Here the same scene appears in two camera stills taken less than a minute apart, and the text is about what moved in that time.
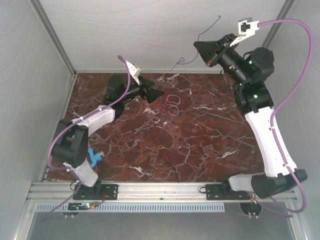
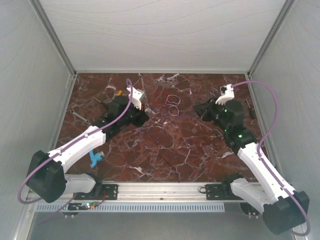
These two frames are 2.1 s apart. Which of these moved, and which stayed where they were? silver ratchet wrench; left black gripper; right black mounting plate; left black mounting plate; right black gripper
Moved: left black gripper; right black gripper
Stayed: left black mounting plate; silver ratchet wrench; right black mounting plate
